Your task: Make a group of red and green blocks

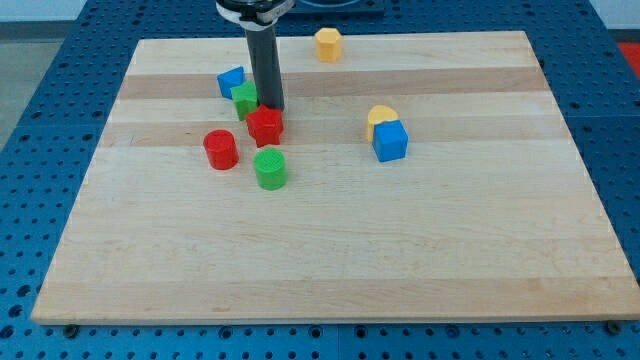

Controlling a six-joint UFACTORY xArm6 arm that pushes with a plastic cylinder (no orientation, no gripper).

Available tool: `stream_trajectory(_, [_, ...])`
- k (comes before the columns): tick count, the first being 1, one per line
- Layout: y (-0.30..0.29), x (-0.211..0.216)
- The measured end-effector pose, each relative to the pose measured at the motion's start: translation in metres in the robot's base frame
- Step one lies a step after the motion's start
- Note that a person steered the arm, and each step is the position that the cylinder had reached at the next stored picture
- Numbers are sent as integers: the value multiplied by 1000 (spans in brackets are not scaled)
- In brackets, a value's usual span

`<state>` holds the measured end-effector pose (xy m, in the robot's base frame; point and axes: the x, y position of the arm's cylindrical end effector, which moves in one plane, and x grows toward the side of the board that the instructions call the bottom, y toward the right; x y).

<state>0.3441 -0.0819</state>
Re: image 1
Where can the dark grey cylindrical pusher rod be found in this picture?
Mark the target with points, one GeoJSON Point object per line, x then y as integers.
{"type": "Point", "coordinates": [263, 52]}

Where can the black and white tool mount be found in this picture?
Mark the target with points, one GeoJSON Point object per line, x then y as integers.
{"type": "Point", "coordinates": [253, 15]}

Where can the green star-shaped block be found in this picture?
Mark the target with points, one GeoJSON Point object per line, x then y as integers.
{"type": "Point", "coordinates": [245, 99]}

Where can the red star block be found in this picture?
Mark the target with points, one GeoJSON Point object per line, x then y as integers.
{"type": "Point", "coordinates": [265, 126]}

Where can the blue triangular block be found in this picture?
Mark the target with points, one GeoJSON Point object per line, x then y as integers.
{"type": "Point", "coordinates": [229, 79]}

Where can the yellow hexagon block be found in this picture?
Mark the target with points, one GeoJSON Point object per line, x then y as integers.
{"type": "Point", "coordinates": [328, 45]}

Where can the red cylinder block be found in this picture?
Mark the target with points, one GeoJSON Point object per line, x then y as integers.
{"type": "Point", "coordinates": [221, 149]}

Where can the green cylinder block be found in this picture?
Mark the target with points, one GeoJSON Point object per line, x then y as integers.
{"type": "Point", "coordinates": [270, 169]}

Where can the yellow heart block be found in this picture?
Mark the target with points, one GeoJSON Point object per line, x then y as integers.
{"type": "Point", "coordinates": [376, 115]}

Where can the blue cube block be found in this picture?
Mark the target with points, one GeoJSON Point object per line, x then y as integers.
{"type": "Point", "coordinates": [390, 141]}

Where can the light wooden board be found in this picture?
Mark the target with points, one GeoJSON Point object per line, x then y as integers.
{"type": "Point", "coordinates": [490, 217]}

